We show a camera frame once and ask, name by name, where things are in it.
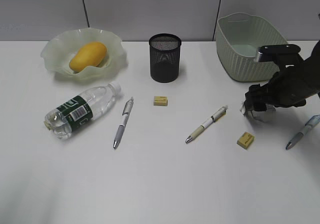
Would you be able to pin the yellow eraser near holder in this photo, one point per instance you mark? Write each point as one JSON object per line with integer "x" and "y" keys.
{"x": 160, "y": 101}

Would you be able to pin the translucent green wavy plate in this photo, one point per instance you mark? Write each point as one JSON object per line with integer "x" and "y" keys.
{"x": 59, "y": 51}

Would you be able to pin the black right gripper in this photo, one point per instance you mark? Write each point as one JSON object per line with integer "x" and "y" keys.
{"x": 290, "y": 88}

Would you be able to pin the grey grip white pen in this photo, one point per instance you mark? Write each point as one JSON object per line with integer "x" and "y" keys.
{"x": 121, "y": 128}

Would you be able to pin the clear plastic water bottle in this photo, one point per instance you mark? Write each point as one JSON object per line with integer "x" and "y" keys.
{"x": 85, "y": 107}

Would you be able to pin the beige grip white pen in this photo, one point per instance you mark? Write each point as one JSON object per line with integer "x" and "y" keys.
{"x": 212, "y": 119}

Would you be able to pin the light green plastic basket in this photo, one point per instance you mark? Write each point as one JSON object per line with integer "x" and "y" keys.
{"x": 238, "y": 36}

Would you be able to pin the yellow mango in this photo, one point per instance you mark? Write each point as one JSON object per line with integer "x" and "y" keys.
{"x": 90, "y": 54}

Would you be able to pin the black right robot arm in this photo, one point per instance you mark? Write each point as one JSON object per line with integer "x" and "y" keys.
{"x": 290, "y": 60}

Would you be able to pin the white waste paper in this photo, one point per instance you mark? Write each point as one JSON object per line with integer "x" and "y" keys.
{"x": 261, "y": 116}

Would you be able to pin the yellow eraser right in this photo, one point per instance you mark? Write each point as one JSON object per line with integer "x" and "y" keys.
{"x": 245, "y": 140}

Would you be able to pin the blue grip pen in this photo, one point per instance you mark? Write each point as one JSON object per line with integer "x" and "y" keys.
{"x": 309, "y": 125}

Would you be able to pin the black mesh pen holder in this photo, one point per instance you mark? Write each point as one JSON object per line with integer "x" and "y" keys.
{"x": 164, "y": 55}

